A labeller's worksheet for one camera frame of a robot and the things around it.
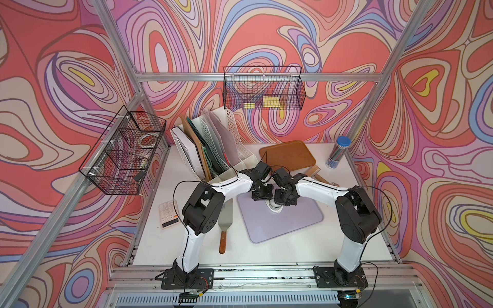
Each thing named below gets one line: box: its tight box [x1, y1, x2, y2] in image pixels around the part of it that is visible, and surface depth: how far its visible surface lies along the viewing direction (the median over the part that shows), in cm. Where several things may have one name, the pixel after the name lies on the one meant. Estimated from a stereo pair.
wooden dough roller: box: [305, 164, 341, 188], surface depth 107 cm
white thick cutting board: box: [169, 126, 205, 181], surface depth 88 cm
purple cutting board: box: [236, 191, 324, 244], surface depth 90 cm
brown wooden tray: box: [258, 139, 316, 172], surface depth 117 cm
